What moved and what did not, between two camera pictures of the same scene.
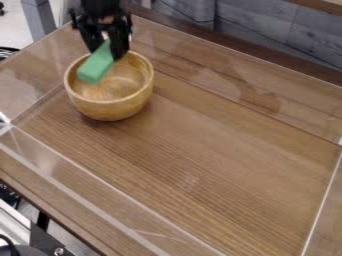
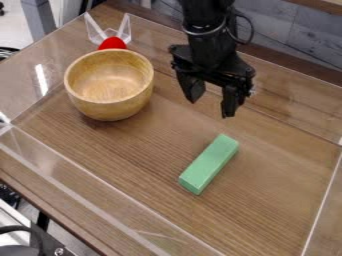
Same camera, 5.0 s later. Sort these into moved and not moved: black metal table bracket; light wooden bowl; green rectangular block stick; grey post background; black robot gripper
Moved: green rectangular block stick; black robot gripper
Not moved: light wooden bowl; grey post background; black metal table bracket
